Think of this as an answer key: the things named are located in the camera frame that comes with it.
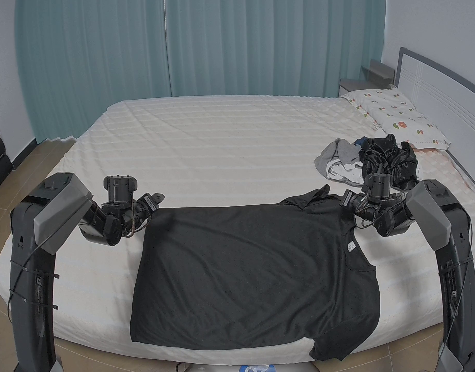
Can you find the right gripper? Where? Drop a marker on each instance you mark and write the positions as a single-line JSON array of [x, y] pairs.
[[355, 205]]

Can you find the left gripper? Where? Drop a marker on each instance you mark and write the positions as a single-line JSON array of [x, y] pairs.
[[144, 205]]

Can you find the black T-shirt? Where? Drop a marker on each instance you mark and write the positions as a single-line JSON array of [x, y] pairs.
[[253, 277]]

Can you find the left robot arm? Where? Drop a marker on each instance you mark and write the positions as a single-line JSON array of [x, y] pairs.
[[28, 285]]

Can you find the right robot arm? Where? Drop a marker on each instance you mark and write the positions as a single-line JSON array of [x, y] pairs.
[[454, 285]]

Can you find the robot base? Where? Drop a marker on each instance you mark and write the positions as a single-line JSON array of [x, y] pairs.
[[257, 369]]

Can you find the bed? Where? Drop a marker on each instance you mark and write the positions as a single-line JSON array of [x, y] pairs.
[[222, 149]]

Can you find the grey and white garment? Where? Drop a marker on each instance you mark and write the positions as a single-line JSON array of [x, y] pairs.
[[340, 157]]

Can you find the black satin garment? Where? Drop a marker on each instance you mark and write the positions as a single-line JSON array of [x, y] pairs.
[[392, 157]]

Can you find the dark blue garment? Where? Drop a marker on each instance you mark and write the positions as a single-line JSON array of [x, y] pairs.
[[359, 142]]

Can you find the white printed pillow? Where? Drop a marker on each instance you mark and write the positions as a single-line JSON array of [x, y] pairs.
[[396, 114]]

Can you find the grey bedside table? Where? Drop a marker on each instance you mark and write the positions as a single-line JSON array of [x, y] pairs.
[[377, 72]]

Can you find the blue-green curtain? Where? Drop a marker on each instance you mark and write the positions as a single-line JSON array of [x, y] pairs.
[[272, 33], [94, 52]]

